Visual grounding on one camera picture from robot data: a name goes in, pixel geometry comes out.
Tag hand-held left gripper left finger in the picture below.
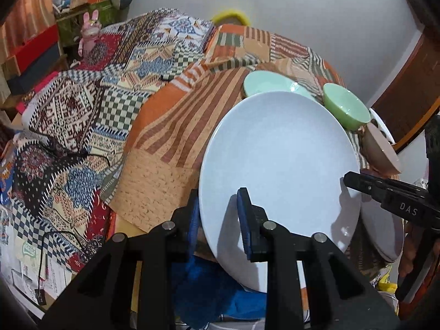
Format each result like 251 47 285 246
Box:
41 189 201 330

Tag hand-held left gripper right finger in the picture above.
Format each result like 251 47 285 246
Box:
236 187 400 330

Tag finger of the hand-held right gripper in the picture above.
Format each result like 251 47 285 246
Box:
344 171 391 203

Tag large white plate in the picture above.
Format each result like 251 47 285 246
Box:
199 91 362 293

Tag mint green bowl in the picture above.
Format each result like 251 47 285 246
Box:
243 70 303 98

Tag person's right hand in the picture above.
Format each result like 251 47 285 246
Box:
399 227 419 281

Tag beige pink bowl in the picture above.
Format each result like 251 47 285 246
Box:
360 123 403 177

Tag white brown-spotted bowl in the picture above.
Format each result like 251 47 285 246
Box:
369 108 397 145

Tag blue cloth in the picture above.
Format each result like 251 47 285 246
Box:
171 254 269 329

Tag yellow plush toy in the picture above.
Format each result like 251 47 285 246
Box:
376 274 400 293

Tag light green bowl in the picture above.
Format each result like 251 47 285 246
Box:
322 83 372 132

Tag orange striped patchwork blanket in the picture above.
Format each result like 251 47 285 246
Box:
100 24 391 282

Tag wooden door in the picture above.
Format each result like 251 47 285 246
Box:
373 30 440 152

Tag checkered patterned patchwork blanket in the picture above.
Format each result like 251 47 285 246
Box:
0 7 221 277

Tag pile of papers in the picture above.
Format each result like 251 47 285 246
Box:
0 206 80 305

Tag pink rabbit toy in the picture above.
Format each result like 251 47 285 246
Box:
77 10 102 56

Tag dark blue box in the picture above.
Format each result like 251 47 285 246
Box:
7 46 68 94

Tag green patterned box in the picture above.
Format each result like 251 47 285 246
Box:
55 0 115 47

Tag red box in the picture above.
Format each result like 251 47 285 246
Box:
9 24 60 63

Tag orange curtain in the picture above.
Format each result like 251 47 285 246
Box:
0 0 56 61

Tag black cable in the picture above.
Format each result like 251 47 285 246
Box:
37 230 90 284
29 130 111 169

